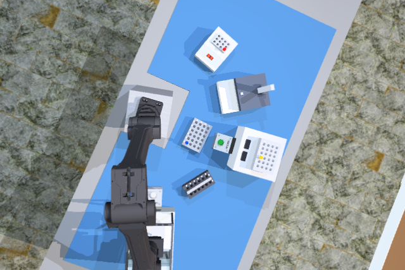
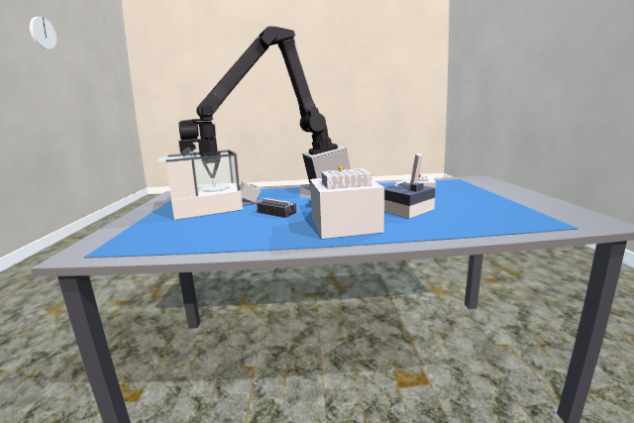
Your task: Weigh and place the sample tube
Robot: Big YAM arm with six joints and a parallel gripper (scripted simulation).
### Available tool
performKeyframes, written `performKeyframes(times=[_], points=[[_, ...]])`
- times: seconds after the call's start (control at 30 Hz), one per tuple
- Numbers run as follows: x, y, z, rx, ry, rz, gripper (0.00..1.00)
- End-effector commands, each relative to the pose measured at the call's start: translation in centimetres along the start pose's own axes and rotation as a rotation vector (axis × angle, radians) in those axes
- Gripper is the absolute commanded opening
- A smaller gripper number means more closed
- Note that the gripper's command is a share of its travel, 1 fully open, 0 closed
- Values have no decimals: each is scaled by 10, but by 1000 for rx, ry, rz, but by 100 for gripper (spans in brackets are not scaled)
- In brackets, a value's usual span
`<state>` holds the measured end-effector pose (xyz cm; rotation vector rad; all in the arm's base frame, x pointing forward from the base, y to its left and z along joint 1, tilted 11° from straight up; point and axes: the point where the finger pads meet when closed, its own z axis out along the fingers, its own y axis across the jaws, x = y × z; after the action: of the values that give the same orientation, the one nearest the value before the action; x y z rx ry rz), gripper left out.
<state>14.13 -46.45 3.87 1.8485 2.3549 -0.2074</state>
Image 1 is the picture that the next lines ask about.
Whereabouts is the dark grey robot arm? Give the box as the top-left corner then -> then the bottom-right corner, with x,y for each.
104,97 -> 163,270

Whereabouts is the blue bench mat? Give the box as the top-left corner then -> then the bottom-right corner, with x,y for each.
64,0 -> 337,270

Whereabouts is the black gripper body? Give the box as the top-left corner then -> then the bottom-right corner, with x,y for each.
149,236 -> 164,258

